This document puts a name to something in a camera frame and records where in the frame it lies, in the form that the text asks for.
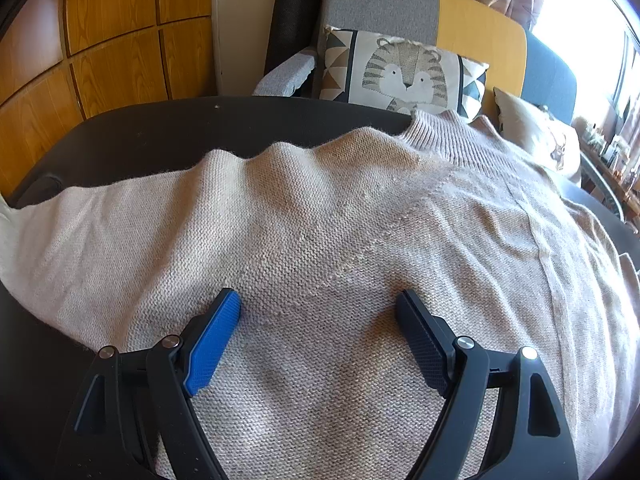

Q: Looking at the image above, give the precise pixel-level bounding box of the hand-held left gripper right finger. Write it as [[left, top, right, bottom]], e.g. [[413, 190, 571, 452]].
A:
[[395, 288, 581, 480]]

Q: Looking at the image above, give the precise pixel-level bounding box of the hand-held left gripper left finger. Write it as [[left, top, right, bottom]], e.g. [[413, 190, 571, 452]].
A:
[[52, 287, 243, 480]]

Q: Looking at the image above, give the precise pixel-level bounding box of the beige knit sweater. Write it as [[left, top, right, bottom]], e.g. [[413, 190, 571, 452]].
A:
[[0, 110, 640, 480]]

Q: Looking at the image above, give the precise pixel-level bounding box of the deer print cushion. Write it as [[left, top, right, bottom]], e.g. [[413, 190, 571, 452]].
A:
[[492, 86, 583, 186]]

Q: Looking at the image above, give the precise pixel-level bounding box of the wooden shelf with small items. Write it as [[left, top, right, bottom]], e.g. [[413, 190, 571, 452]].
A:
[[575, 115, 640, 221]]

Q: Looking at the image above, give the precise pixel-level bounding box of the tiger print cushion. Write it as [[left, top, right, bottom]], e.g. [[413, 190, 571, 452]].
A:
[[319, 25, 491, 123]]

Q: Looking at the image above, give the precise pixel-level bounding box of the grey yellow blue sofa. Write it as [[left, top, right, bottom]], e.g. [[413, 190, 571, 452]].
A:
[[252, 0, 638, 233]]

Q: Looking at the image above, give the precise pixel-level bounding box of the black rolled mat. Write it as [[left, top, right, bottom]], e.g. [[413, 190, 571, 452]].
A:
[[262, 0, 331, 78]]

